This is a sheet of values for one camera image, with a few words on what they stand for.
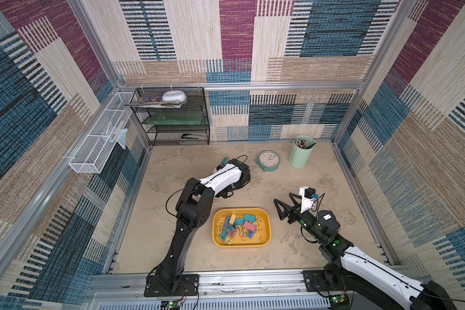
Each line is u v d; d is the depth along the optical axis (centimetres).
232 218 87
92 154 90
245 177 74
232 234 85
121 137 79
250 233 85
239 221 86
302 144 97
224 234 83
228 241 83
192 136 111
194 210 57
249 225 85
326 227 59
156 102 92
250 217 88
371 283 53
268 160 108
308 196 67
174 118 98
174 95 90
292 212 69
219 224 87
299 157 107
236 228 84
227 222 86
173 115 106
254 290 73
